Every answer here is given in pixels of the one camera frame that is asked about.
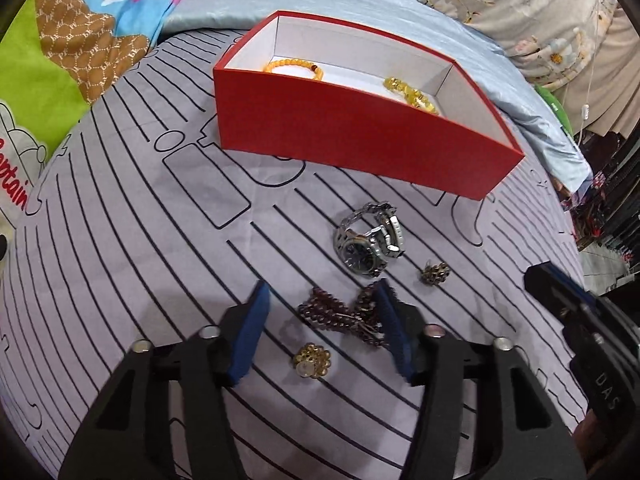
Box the grey line-patterned bed sheet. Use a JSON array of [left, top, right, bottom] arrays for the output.
[[0, 30, 596, 480]]

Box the silver wrist watch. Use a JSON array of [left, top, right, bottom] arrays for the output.
[[334, 201, 405, 278]]

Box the beige curtain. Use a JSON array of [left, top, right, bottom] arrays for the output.
[[560, 5, 640, 136]]

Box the orange bead bracelet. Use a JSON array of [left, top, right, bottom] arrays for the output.
[[262, 58, 326, 82]]

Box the colourful cartoon monkey blanket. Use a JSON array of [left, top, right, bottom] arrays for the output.
[[0, 0, 188, 261]]

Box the garnet multi-strand bead bracelet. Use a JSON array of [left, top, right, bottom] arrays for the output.
[[297, 282, 401, 348]]

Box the white cable with switch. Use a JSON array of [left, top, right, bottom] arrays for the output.
[[582, 0, 621, 121]]

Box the gold flower brooch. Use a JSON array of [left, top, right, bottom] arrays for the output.
[[292, 342, 332, 380]]

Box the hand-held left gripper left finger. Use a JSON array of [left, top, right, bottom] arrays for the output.
[[72, 280, 272, 480]]

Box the yellow stone bead bracelet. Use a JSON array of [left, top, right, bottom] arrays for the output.
[[382, 76, 441, 115]]

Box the grey floral bed sheet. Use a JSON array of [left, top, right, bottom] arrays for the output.
[[250, 0, 621, 96]]

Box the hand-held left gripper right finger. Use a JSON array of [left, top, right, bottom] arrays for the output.
[[377, 279, 586, 480]]

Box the green plastic object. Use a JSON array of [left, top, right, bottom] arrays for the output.
[[532, 82, 576, 136]]

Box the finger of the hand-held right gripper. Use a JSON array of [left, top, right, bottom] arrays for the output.
[[524, 261, 596, 318]]

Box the dark gold cluster ring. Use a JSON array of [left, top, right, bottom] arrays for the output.
[[420, 260, 452, 287]]

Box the red cardboard box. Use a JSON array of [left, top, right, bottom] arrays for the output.
[[212, 10, 527, 202]]

